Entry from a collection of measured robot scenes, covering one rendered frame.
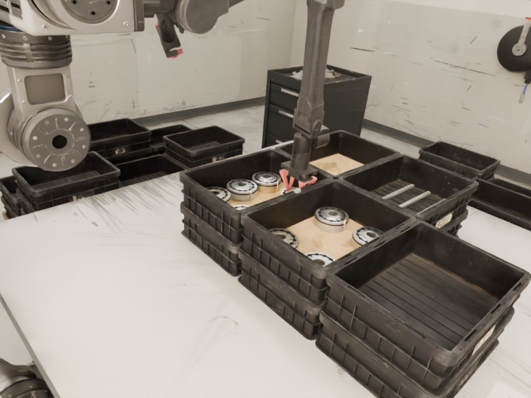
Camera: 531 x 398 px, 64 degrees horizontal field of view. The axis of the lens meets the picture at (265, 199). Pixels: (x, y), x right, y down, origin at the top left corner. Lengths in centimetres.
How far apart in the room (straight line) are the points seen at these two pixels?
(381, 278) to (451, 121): 353
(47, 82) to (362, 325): 84
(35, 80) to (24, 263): 59
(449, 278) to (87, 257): 103
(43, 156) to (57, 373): 47
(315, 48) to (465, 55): 339
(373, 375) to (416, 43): 398
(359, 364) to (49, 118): 84
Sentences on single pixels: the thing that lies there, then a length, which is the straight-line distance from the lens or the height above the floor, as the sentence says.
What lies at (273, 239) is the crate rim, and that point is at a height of 93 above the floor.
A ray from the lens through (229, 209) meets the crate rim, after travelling 114.
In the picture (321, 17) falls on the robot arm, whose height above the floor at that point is 141.
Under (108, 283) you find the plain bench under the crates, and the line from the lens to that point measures 127.
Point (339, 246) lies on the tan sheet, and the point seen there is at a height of 83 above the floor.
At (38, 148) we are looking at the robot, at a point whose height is 113.
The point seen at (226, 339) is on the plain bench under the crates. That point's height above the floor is 70.
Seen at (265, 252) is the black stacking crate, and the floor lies 87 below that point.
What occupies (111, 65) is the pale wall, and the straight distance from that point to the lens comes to 425.
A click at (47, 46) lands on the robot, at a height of 133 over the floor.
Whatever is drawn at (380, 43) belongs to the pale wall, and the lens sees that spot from 487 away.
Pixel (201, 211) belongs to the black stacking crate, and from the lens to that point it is 128.
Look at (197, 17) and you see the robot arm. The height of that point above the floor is 141.
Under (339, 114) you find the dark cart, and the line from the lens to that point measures 300.
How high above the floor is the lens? 150
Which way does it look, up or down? 28 degrees down
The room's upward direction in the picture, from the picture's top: 5 degrees clockwise
